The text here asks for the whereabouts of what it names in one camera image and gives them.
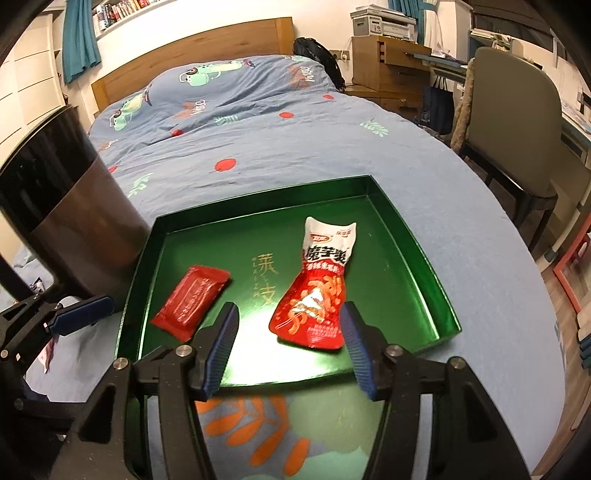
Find black and brown bin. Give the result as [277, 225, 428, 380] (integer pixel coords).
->
[0, 105, 151, 301]

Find dark blue tote bag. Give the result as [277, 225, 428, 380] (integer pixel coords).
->
[422, 76, 455, 136]

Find small white red packet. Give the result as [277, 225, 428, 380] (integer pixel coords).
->
[39, 339, 58, 372]

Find wooden headboard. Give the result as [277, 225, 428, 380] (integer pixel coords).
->
[91, 17, 295, 114]

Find red snack packet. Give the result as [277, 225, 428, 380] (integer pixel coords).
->
[150, 264, 232, 343]

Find white desk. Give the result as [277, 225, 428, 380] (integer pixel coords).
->
[558, 92, 591, 167]

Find red stool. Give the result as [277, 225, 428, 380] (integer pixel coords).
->
[551, 231, 591, 315]

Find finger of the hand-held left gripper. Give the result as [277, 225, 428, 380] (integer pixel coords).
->
[0, 295, 115, 364]

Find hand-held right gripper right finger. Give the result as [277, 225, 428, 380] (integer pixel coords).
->
[339, 301, 532, 480]

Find black backpack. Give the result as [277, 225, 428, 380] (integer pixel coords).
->
[292, 37, 346, 90]

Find green glossy tray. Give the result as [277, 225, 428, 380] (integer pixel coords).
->
[117, 174, 462, 476]

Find white printer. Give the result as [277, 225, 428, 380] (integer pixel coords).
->
[350, 6, 416, 40]

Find beige fluffy scarf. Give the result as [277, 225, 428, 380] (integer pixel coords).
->
[450, 60, 476, 153]

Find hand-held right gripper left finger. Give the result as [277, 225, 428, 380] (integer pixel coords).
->
[60, 302, 241, 480]

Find teal curtain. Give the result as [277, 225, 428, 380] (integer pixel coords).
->
[62, 0, 102, 85]

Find wooden cabinet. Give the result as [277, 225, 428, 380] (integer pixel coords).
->
[344, 36, 432, 112]

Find stack of blue books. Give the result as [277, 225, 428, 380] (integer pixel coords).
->
[575, 318, 591, 370]

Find blue printed blanket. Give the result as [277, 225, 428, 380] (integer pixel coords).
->
[0, 54, 568, 480]

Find row of books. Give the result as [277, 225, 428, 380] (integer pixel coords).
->
[92, 0, 162, 33]

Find white wardrobe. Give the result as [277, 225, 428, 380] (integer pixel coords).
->
[0, 11, 63, 153]

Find grey chair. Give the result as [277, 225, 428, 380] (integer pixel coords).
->
[455, 46, 561, 224]

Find red and white snack bag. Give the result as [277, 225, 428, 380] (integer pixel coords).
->
[269, 215, 360, 352]

